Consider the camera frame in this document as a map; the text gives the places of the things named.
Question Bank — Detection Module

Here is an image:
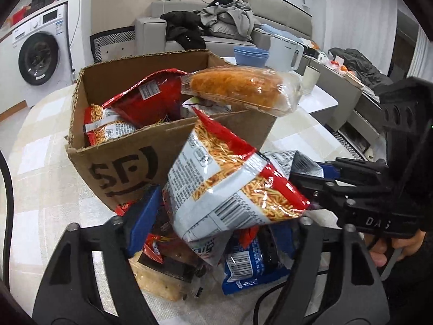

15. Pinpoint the grey sofa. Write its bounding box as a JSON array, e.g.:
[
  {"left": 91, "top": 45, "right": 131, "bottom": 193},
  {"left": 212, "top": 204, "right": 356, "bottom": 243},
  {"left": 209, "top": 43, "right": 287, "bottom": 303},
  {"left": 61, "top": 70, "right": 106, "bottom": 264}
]
[{"left": 135, "top": 0, "right": 312, "bottom": 59}]

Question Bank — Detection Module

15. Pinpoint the white green snack packet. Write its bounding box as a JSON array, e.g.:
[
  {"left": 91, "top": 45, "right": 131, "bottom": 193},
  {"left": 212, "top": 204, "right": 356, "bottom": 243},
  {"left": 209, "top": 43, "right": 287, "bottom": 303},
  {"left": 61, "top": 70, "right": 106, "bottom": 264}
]
[{"left": 182, "top": 233, "right": 235, "bottom": 267}]

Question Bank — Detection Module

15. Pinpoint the blue snack packet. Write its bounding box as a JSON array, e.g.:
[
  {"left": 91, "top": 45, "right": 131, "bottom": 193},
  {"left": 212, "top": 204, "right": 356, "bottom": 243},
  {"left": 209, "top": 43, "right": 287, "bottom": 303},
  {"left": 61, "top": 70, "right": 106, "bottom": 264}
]
[{"left": 221, "top": 232, "right": 292, "bottom": 296}]

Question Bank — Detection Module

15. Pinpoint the white cup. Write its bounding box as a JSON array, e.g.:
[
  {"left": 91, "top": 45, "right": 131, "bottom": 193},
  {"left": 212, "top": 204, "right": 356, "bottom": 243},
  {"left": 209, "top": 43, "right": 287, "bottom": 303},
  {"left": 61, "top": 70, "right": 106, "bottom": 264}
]
[{"left": 302, "top": 64, "right": 322, "bottom": 94}]

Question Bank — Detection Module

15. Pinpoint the white base cabinet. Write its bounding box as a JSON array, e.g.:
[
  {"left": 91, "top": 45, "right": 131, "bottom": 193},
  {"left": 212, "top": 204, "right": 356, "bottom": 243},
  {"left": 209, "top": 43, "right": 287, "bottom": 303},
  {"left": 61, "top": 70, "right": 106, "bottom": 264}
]
[{"left": 0, "top": 26, "right": 28, "bottom": 117}]

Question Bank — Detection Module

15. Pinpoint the person's right forearm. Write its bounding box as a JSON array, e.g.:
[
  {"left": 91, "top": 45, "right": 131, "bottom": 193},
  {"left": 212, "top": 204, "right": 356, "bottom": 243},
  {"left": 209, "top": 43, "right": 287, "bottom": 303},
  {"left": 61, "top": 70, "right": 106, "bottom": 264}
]
[{"left": 384, "top": 254, "right": 433, "bottom": 325}]

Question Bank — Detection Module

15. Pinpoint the red orange snack packet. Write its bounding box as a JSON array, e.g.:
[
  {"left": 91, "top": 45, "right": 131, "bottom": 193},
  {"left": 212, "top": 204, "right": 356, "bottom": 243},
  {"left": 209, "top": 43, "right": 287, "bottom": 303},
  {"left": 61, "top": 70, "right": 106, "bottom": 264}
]
[{"left": 114, "top": 201, "right": 170, "bottom": 265}]

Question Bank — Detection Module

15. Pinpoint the red white noodle snack packet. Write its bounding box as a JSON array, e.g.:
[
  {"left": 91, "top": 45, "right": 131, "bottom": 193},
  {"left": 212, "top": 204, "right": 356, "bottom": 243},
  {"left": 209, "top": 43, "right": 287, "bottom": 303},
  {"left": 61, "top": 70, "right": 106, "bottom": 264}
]
[
  {"left": 83, "top": 104, "right": 138, "bottom": 147},
  {"left": 162, "top": 106, "right": 312, "bottom": 243}
]

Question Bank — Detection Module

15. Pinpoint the silver purple snack packet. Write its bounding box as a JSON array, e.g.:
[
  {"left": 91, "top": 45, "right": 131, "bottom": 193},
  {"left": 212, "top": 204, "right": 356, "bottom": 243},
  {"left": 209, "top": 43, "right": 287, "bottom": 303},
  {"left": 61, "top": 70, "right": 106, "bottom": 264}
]
[{"left": 261, "top": 149, "right": 326, "bottom": 181}]

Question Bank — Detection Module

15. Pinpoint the grey clothes pile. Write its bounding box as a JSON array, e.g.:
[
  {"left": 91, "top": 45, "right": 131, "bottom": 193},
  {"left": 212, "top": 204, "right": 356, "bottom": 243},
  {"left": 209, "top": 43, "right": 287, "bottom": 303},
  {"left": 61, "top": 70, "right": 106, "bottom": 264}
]
[{"left": 198, "top": 0, "right": 262, "bottom": 41}]

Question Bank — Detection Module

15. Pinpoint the light blue pillow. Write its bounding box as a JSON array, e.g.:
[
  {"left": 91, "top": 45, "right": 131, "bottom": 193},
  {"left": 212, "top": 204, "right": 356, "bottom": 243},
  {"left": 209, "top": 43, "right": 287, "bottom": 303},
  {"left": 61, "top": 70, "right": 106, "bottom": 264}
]
[{"left": 260, "top": 23, "right": 299, "bottom": 41}]

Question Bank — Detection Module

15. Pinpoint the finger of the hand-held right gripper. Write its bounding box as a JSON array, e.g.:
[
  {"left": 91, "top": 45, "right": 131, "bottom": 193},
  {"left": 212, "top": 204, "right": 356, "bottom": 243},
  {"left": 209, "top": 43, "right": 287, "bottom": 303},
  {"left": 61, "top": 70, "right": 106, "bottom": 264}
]
[
  {"left": 288, "top": 172, "right": 353, "bottom": 211},
  {"left": 319, "top": 157, "right": 390, "bottom": 191}
]

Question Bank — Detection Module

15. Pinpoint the blue bowl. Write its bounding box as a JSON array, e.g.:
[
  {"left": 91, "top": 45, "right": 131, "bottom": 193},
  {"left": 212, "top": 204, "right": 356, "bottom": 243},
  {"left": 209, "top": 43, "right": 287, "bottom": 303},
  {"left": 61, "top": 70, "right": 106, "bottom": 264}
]
[
  {"left": 233, "top": 45, "right": 270, "bottom": 60},
  {"left": 236, "top": 57, "right": 268, "bottom": 69}
]

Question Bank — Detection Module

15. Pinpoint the dark jacket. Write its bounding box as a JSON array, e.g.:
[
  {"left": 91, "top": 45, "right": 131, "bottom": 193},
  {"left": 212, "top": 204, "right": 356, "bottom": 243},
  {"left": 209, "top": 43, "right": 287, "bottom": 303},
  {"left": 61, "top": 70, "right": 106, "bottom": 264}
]
[{"left": 327, "top": 47, "right": 393, "bottom": 90}]

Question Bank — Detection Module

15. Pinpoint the black jacket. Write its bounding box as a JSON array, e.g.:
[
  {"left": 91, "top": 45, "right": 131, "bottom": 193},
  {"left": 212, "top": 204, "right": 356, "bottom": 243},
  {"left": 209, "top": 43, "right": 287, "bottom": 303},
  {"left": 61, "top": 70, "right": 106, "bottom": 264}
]
[{"left": 160, "top": 10, "right": 207, "bottom": 50}]

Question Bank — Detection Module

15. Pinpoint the black cable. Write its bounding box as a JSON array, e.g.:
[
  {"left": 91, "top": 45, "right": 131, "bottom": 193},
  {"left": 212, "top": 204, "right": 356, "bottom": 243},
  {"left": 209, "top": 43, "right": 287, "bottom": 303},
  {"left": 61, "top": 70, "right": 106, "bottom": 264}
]
[
  {"left": 253, "top": 267, "right": 306, "bottom": 325},
  {"left": 0, "top": 148, "right": 15, "bottom": 285}
]

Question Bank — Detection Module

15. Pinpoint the floss bread clear packet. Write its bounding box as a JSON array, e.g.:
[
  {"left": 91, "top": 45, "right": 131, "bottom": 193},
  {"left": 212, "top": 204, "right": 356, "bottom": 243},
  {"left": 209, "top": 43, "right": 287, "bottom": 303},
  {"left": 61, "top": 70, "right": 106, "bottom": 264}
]
[{"left": 180, "top": 67, "right": 303, "bottom": 118}]

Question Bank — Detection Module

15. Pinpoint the brown cardboard box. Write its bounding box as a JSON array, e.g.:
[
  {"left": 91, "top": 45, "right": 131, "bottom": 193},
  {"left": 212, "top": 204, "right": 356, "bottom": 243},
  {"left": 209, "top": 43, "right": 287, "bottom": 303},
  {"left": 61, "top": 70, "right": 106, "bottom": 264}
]
[{"left": 65, "top": 49, "right": 278, "bottom": 212}]

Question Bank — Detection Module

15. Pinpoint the clear cracker packet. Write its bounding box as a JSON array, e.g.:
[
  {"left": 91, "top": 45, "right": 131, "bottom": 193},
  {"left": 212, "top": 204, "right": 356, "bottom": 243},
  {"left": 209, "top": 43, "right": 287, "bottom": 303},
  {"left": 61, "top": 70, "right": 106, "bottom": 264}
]
[{"left": 129, "top": 250, "right": 204, "bottom": 303}]

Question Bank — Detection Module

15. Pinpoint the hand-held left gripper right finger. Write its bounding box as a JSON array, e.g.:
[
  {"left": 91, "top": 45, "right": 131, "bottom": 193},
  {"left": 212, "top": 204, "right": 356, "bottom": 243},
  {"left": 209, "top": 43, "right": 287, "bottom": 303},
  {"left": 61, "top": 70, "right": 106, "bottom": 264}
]
[{"left": 262, "top": 217, "right": 391, "bottom": 325}]

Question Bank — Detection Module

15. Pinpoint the white curtain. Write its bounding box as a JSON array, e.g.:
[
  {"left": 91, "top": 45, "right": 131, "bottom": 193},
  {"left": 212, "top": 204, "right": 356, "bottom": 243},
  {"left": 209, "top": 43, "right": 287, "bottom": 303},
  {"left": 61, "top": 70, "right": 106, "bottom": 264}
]
[{"left": 409, "top": 26, "right": 433, "bottom": 79}]

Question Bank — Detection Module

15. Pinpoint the person's right hand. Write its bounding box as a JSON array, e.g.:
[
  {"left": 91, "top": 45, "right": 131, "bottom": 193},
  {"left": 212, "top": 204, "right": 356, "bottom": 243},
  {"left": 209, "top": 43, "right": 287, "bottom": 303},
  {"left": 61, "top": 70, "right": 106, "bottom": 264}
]
[{"left": 368, "top": 229, "right": 428, "bottom": 268}]

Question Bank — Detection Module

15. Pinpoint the grey upholstered seat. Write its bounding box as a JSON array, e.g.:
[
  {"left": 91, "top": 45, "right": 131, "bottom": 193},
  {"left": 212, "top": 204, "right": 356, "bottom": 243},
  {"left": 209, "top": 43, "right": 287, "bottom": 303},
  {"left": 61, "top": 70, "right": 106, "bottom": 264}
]
[{"left": 321, "top": 64, "right": 387, "bottom": 157}]

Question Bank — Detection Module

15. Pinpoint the white washing machine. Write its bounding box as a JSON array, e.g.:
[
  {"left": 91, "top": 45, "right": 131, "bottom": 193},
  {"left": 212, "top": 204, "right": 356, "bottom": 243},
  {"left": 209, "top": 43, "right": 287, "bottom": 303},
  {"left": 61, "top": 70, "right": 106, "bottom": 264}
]
[{"left": 12, "top": 2, "right": 74, "bottom": 87}]

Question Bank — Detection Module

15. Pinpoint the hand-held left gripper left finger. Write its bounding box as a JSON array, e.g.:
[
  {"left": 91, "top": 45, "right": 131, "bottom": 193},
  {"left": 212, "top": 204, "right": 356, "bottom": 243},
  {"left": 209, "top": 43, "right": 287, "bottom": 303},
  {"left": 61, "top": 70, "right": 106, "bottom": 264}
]
[{"left": 32, "top": 186, "right": 163, "bottom": 325}]

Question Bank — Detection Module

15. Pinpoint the white electric kettle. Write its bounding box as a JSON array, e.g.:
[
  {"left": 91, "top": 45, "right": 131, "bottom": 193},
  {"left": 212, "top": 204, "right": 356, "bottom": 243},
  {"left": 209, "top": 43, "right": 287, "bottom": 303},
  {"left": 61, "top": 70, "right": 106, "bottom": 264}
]
[{"left": 268, "top": 35, "right": 305, "bottom": 73}]

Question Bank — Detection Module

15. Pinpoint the large red snack packet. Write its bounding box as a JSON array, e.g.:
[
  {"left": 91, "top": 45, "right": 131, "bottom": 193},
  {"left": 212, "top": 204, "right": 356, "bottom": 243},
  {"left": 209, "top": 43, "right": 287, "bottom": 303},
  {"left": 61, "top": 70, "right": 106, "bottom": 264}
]
[{"left": 101, "top": 68, "right": 191, "bottom": 130}]

